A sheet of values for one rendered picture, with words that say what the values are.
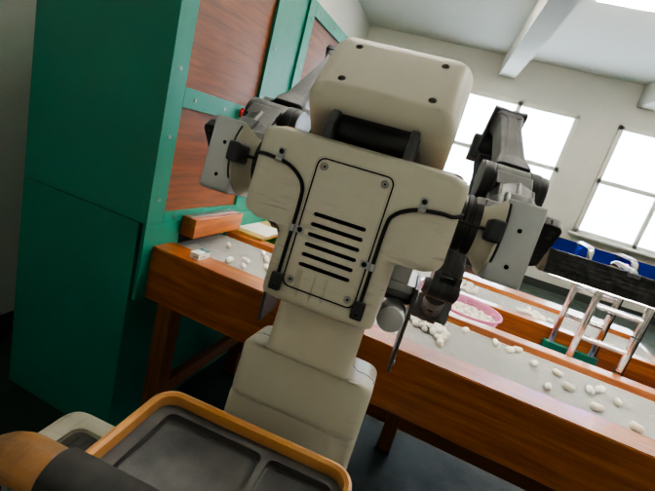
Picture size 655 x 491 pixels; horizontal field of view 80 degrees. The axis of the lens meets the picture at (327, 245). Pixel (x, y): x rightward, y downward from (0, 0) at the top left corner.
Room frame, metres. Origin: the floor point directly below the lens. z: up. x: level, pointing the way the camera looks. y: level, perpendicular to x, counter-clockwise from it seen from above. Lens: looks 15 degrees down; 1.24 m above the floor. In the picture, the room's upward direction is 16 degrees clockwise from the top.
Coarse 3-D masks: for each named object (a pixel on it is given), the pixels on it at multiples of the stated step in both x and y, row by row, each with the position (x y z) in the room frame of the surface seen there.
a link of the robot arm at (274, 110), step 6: (258, 102) 0.75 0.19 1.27; (264, 102) 0.75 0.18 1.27; (270, 102) 0.76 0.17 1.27; (252, 108) 0.72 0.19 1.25; (258, 108) 0.72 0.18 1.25; (264, 108) 0.72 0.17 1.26; (270, 108) 0.72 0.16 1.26; (276, 108) 0.74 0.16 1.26; (282, 108) 0.74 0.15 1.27; (270, 114) 0.71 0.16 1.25; (276, 114) 0.71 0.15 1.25; (282, 114) 0.73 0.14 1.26; (276, 120) 0.71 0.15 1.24
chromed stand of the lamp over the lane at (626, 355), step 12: (612, 264) 1.26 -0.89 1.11; (624, 264) 1.20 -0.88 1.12; (636, 276) 1.11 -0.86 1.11; (588, 312) 1.28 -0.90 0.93; (612, 312) 1.26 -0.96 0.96; (624, 312) 1.25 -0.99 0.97; (648, 312) 1.23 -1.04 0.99; (588, 324) 1.27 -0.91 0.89; (648, 324) 1.23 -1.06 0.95; (576, 336) 1.28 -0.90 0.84; (588, 336) 1.27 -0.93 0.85; (636, 336) 1.23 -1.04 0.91; (576, 348) 1.27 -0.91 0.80; (612, 348) 1.24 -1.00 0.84; (636, 348) 1.23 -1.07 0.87; (624, 360) 1.23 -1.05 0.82; (612, 372) 1.24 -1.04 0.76
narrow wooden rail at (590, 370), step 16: (240, 240) 1.58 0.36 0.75; (256, 240) 1.58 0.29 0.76; (448, 320) 1.33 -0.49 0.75; (464, 320) 1.33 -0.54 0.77; (496, 336) 1.28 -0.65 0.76; (512, 336) 1.30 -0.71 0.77; (528, 352) 1.25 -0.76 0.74; (544, 352) 1.24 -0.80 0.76; (576, 368) 1.21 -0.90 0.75; (592, 368) 1.21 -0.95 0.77; (624, 384) 1.17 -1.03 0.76; (640, 384) 1.20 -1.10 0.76
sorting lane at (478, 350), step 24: (216, 240) 1.51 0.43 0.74; (240, 264) 1.32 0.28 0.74; (408, 336) 1.12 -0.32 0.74; (432, 336) 1.17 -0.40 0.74; (456, 336) 1.22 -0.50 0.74; (480, 336) 1.28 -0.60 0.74; (480, 360) 1.09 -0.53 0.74; (504, 360) 1.14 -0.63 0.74; (528, 360) 1.19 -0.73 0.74; (528, 384) 1.03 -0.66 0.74; (552, 384) 1.07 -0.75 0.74; (576, 384) 1.12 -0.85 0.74; (600, 384) 1.17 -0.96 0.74; (624, 408) 1.04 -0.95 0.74; (648, 408) 1.09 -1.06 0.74; (648, 432) 0.95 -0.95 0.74
